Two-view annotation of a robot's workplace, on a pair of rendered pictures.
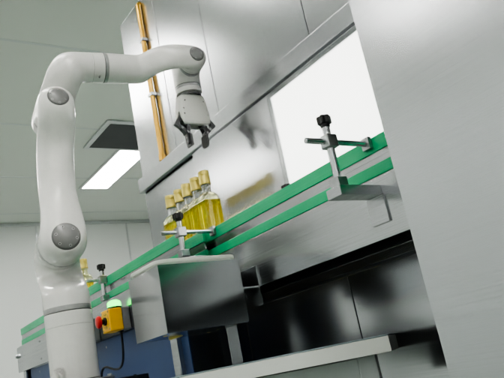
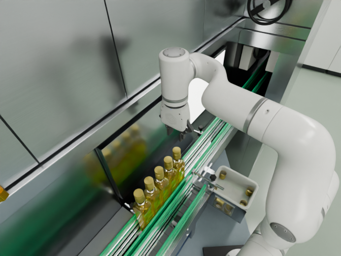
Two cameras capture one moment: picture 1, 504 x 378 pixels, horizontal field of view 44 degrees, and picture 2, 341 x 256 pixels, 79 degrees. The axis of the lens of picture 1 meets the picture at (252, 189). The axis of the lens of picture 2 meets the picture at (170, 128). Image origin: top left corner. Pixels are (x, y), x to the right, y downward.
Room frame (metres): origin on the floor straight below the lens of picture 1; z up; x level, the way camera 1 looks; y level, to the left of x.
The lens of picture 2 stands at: (1.96, 0.65, 2.00)
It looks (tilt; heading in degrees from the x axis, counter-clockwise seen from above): 45 degrees down; 255
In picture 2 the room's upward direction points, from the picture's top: 3 degrees counter-clockwise
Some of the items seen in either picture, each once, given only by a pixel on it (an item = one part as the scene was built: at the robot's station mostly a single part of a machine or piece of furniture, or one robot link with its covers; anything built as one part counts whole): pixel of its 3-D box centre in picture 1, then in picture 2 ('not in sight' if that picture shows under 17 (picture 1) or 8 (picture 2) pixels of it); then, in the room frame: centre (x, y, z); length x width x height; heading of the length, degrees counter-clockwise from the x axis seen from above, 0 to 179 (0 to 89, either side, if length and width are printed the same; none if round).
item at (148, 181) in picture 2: (178, 196); (149, 183); (1.95, 0.24, 1.31); 0.04 x 0.04 x 0.04
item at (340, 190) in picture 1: (344, 169); not in sight; (1.16, -0.19, 1.07); 0.17 x 0.05 x 0.23; 127
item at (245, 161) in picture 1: (277, 151); (178, 112); (1.72, -0.10, 1.32); 0.90 x 0.03 x 0.34; 37
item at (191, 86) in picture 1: (189, 92); (174, 96); (1.81, 0.13, 1.60); 0.09 x 0.08 x 0.03; 127
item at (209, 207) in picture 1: (213, 226); (177, 173); (1.81, 0.14, 1.16); 0.06 x 0.06 x 0.21; 37
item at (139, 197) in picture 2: (170, 202); (139, 195); (1.99, 0.28, 1.31); 0.04 x 0.04 x 0.04
